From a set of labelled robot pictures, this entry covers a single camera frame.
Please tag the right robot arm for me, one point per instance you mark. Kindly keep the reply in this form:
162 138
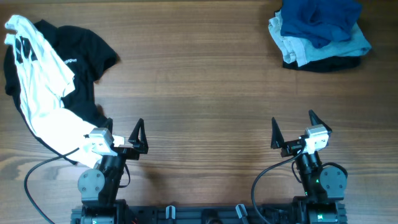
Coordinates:
324 184

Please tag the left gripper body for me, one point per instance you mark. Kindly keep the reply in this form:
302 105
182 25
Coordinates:
127 152

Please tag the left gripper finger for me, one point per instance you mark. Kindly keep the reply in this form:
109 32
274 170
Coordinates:
138 138
108 124

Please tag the black folded shirt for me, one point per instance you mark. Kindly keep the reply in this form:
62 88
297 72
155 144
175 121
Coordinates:
326 65

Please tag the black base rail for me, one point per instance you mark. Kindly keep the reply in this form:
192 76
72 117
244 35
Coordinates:
205 214

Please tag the light grey-blue folded shirt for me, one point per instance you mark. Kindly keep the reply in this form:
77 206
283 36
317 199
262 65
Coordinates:
299 53

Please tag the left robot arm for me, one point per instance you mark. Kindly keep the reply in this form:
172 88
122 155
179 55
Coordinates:
99 186

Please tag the white t-shirt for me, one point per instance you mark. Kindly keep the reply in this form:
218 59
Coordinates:
44 80

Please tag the dark blue folded shirt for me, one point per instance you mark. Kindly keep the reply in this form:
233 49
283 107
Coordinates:
319 21

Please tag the black t-shirt with logo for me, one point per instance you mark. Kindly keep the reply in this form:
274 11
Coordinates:
88 56

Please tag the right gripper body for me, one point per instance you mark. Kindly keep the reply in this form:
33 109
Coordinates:
290 149

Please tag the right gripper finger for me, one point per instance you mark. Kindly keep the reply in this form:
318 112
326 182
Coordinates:
315 120
277 140

